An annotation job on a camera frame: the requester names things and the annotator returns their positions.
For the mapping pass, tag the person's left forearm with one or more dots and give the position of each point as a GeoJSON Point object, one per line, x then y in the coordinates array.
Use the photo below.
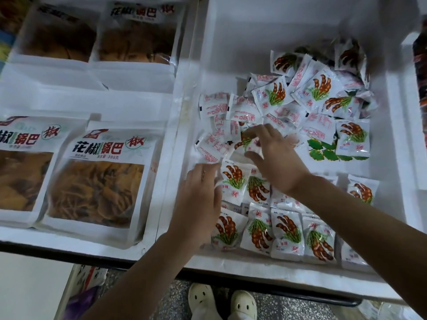
{"type": "Point", "coordinates": [140, 283]}

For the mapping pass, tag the person's left white shoe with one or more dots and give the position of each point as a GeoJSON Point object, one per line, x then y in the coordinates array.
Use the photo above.
{"type": "Point", "coordinates": [203, 300]}

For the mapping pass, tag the person's white shoe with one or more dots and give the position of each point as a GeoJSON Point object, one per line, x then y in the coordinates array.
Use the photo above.
{"type": "Point", "coordinates": [203, 300]}
{"type": "Point", "coordinates": [242, 304]}

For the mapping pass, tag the person's right hand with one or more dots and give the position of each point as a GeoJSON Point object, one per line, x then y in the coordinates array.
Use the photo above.
{"type": "Point", "coordinates": [283, 163]}

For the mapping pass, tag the person's right white shoe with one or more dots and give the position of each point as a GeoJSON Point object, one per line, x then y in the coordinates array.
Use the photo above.
{"type": "Point", "coordinates": [242, 304]}

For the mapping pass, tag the white red printed carton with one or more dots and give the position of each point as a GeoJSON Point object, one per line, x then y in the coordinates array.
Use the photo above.
{"type": "Point", "coordinates": [87, 276]}

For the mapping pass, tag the person's left hand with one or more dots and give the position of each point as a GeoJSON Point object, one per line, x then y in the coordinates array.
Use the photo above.
{"type": "Point", "coordinates": [197, 210]}

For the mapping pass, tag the white bag of orange crisps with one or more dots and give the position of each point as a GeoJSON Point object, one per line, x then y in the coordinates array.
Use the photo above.
{"type": "Point", "coordinates": [97, 193]}
{"type": "Point", "coordinates": [23, 180]}
{"type": "Point", "coordinates": [57, 40]}
{"type": "Point", "coordinates": [137, 40]}

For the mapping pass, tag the purple packet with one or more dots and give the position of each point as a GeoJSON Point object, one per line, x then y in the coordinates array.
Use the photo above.
{"type": "Point", "coordinates": [80, 304]}

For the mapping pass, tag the pile of white printed packets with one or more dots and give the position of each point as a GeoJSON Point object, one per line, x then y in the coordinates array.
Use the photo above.
{"type": "Point", "coordinates": [313, 90]}

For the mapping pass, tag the clear round plastic tub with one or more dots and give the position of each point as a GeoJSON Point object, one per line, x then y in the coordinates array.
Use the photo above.
{"type": "Point", "coordinates": [393, 311]}

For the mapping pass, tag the pile of dark red packets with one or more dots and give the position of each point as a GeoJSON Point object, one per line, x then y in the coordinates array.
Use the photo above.
{"type": "Point", "coordinates": [421, 83]}

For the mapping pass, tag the person's right forearm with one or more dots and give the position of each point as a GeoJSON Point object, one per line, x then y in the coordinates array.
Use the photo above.
{"type": "Point", "coordinates": [367, 243]}

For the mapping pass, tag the white foam slab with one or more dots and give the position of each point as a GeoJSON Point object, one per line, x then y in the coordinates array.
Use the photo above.
{"type": "Point", "coordinates": [30, 290]}

